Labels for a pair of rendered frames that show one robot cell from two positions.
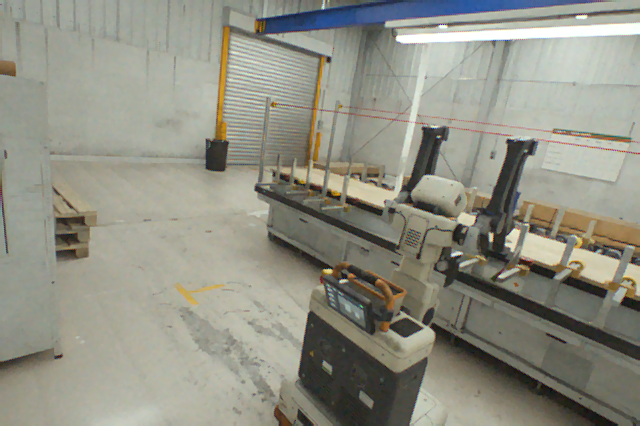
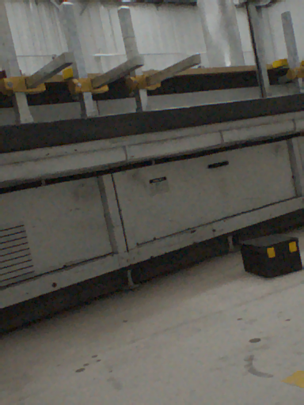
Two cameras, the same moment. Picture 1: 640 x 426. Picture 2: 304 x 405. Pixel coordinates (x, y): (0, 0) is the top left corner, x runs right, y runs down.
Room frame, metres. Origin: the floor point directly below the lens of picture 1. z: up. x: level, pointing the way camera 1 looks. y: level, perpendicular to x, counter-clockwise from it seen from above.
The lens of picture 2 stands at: (3.01, 1.70, 0.45)
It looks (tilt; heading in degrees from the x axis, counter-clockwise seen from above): 3 degrees down; 278
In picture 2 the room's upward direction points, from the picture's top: 12 degrees counter-clockwise
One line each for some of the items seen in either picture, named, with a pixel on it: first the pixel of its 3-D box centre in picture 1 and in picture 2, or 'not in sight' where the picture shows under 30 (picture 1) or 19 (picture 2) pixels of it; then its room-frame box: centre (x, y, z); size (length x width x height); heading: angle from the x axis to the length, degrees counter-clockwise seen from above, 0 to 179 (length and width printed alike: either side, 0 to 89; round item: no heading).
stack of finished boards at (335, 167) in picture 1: (346, 167); not in sight; (10.88, -0.86, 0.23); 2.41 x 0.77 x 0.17; 136
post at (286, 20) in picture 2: not in sight; (293, 59); (2.51, -0.97, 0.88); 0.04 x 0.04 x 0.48; 44
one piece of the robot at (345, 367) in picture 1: (365, 348); not in sight; (1.45, -0.34, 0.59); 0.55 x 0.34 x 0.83; 43
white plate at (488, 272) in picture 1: (502, 279); not in sight; (2.16, -1.28, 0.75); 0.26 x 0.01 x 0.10; 44
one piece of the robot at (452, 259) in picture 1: (430, 255); not in sight; (1.71, -0.63, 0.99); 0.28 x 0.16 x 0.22; 43
